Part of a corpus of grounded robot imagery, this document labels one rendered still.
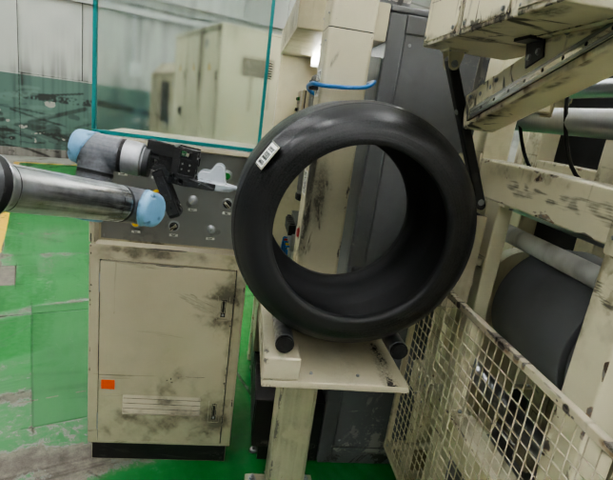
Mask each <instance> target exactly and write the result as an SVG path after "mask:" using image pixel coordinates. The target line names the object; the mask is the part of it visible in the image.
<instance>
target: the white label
mask: <svg viewBox="0 0 613 480"><path fill-rule="evenodd" d="M279 148H280V147H279V146H278V145H276V144H275V143H274V142H273V141H272V142H271V143H270V145H269V146H268V147H267V148H266V150H265V151H264V152H263V153H262V155H261V156H260V157H259V158H258V159H257V161H256V162H255V164H256V165H257V166H258V167H259V168H260V170H262V169H263V168H264V166H265V165H266V164H267V163H268V161H269V160H270V159H271V158H272V157H273V155H274V154H275V153H276V152H277V151H278V149H279Z"/></svg>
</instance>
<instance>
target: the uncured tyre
mask: <svg viewBox="0 0 613 480"><path fill-rule="evenodd" d="M272 141H273V142H274V143H275V144H276V145H278V146H279V147H280V148H279V149H278V151H277V152H276V153H275V154H274V155H273V157H272V158H271V159H270V160H269V161H268V163H267V164H266V165H265V166H264V168H263V169H262V170H260V168H259V167H258V166H257V165H256V164H255V162H256V161H257V159H258V158H259V157H260V156H261V155H262V153H263V152H264V151H265V150H266V148H267V147H268V146H269V145H270V143H271V142H272ZM359 145H376V146H377V147H379V148H380V149H381V150H383V151H384V152H385V153H386V154H387V155H388V156H389V157H390V158H391V159H392V160H393V162H394V163H395V165H396V166H397V168H398V169H399V171H400V173H401V175H402V177H403V180H404V183H405V191H406V212H405V221H404V223H403V226H402V228H401V231H400V233H399V235H398V236H397V238H396V240H395V241H394V243H393V244H392V245H391V247H390V248H389V249H388V250H387V251H386V252H385V253H384V254H383V255H382V256H381V257H380V258H379V259H377V260H376V261H374V262H373V263H371V264H370V265H368V266H366V267H364V268H362V269H359V270H355V271H352V272H347V273H338V274H329V273H321V272H317V271H314V270H309V269H307V268H305V267H303V266H301V265H299V264H297V263H296V262H295V261H293V260H292V259H291V258H289V257H288V256H287V255H286V254H285V253H284V252H283V250H282V249H281V248H280V246H279V245H278V243H277V242H276V240H275V238H274V236H273V234H272V230H273V223H274V218H275V214H276V211H277V209H278V206H279V204H280V202H281V200H282V198H283V196H284V194H285V192H286V190H287V188H288V187H289V185H290V184H291V183H292V181H293V180H294V179H295V178H296V177H297V176H298V175H299V174H300V173H301V172H302V171H303V170H304V169H305V168H306V167H307V166H309V165H310V164H311V163H313V162H314V161H316V160H317V159H319V158H321V157H322V156H324V155H326V154H328V153H330V152H333V151H335V150H339V149H342V148H346V147H351V146H359ZM476 227H477V206H476V198H475V192H474V189H473V185H472V182H471V179H470V176H469V173H468V171H467V169H466V166H465V163H464V162H463V160H462V158H461V156H460V155H459V153H458V152H457V151H456V150H455V149H454V147H453V146H452V145H451V143H450V142H449V141H448V140H447V138H446V137H445V136H444V135H443V134H442V133H441V132H440V131H439V130H438V129H437V128H435V127H434V126H433V125H432V124H430V123H429V122H428V121H426V120H425V119H424V118H423V117H421V116H420V115H418V114H416V113H414V112H412V111H410V110H407V109H404V108H402V107H399V106H396V105H392V104H389V103H385V102H380V101H372V100H342V101H331V102H325V103H321V104H317V105H313V106H310V107H307V108H305V109H302V110H299V111H297V112H295V113H293V114H291V115H290V116H289V117H287V118H285V119H284V120H282V121H281V122H280V123H278V124H277V125H276V126H275V127H273V128H272V129H271V130H270V131H269V132H268V133H267V134H266V135H265V136H264V137H263V138H262V139H261V140H260V141H259V143H258V144H257V145H256V147H255V148H254V149H253V151H252V152H251V154H250V155H249V157H248V159H247V161H246V163H245V165H244V167H243V169H242V172H241V174H240V177H239V180H238V184H237V190H236V191H235V197H234V203H233V209H232V215H231V238H232V246H233V250H234V255H235V258H236V262H237V265H238V268H239V270H240V272H241V274H242V275H243V276H244V278H245V280H246V282H247V285H248V287H249V288H250V291H251V292H252V293H253V295H254V296H255V297H256V299H257V300H258V301H259V302H260V303H261V304H262V305H263V306H264V308H265V309H266V310H267V311H268V312H270V313H271V314H272V315H273V316H274V317H275V318H277V319H278V320H279V321H281V322H282V323H283V324H285V325H287V326H288V327H290V328H292V329H293V330H296V331H298V332H300V333H302V334H304V335H307V336H310V337H313V338H316V339H320V340H325V341H329V342H338V343H359V342H366V341H372V340H377V339H381V338H384V337H388V336H390V335H392V334H395V333H397V332H400V331H402V330H405V329H407V328H409V327H411V326H412V325H414V324H416V323H417V322H419V321H420V320H422V319H423V318H425V317H426V316H427V315H429V314H430V313H431V312H432V311H433V310H435V309H436V308H437V307H438V306H439V305H440V304H441V303H442V302H443V301H444V300H445V298H446V297H447V296H448V295H449V293H450V292H451V291H452V289H453V288H454V287H455V285H456V284H457V282H458V281H459V279H460V277H461V275H462V274H463V272H464V270H465V266H466V264H467V262H468V259H469V257H470V254H471V251H472V248H473V244H474V240H475V234H476Z"/></svg>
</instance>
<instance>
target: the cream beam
mask: <svg viewBox="0 0 613 480"><path fill-rule="evenodd" d="M608 23H613V0H431V4H430V10H429V15H428V20H427V25H426V30H425V36H424V39H425V40H424V48H430V49H435V50H442V49H446V48H455V49H461V50H469V52H468V53H465V54H470V55H476V56H482V57H487V58H493V59H499V60H508V59H514V58H520V57H524V56H525V52H526V44H522V43H516V42H513V41H514V38H518V37H522V36H526V35H529V34H532V35H537V37H541V38H543V39H545V41H546V40H548V39H549V38H551V37H552V36H555V35H560V34H564V33H569V32H572V31H576V30H584V29H589V28H593V27H598V26H601V25H606V24H608Z"/></svg>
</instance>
